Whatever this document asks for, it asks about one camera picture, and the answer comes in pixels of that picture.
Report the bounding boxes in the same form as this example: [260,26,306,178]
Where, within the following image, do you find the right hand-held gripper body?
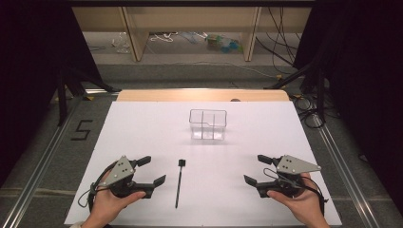
[256,154,322,200]

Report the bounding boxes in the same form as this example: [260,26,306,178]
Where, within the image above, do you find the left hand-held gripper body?
[98,155,156,200]

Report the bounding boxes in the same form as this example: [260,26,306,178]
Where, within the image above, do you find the thin black stick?
[174,159,187,210]

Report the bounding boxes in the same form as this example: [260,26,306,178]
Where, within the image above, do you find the clear plastic divided box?
[188,108,228,142]

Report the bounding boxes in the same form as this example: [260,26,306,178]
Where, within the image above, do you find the person's left hand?
[89,170,147,226]

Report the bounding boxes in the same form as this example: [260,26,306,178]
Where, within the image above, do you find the person's right hand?
[266,172,331,226]

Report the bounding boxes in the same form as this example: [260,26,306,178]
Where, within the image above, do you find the white table mat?
[64,100,343,227]

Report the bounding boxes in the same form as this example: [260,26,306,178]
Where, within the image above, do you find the black metal stand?
[56,66,119,127]
[264,62,328,125]

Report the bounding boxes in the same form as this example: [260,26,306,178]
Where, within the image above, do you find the clear plastic bag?
[111,31,131,54]

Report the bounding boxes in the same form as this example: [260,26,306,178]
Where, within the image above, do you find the colourful plastic bag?
[204,32,244,54]

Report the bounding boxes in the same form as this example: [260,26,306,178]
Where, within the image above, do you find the black curtain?
[0,0,107,188]
[293,0,403,217]

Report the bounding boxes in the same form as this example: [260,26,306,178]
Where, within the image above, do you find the light wooden shelf unit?
[71,6,313,63]

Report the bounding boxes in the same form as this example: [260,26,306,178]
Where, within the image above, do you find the right hand-held gripper cable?
[262,167,329,219]

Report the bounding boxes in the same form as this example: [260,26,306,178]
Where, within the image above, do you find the metal floor rail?
[0,88,122,228]
[312,113,379,228]

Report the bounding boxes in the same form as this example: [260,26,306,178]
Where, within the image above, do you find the coiled black floor cables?
[292,93,328,129]

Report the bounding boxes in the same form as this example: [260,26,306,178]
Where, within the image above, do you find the white floor cable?
[170,60,280,80]

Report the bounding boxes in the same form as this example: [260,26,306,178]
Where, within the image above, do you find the white rope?
[149,31,180,44]

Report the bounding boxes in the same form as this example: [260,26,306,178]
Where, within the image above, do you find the hanging black cables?
[255,7,302,76]

